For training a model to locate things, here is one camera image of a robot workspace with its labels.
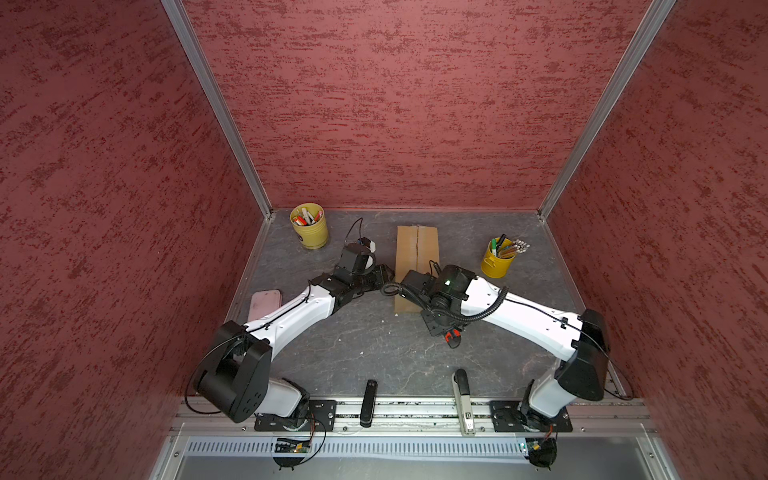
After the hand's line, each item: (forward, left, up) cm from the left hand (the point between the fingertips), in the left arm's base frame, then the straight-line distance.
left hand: (389, 280), depth 86 cm
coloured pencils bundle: (+9, -39, +5) cm, 40 cm away
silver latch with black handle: (-26, -19, -9) cm, 34 cm away
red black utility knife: (-19, -16, +5) cm, 25 cm away
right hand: (-16, -15, +2) cm, 21 cm away
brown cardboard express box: (+10, -9, +3) cm, 14 cm away
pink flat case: (-3, +40, -11) cm, 42 cm away
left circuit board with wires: (-39, +25, -16) cm, 49 cm away
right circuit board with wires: (-40, -38, -14) cm, 57 cm away
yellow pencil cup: (+12, -36, -4) cm, 39 cm away
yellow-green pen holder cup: (+23, +28, -1) cm, 36 cm away
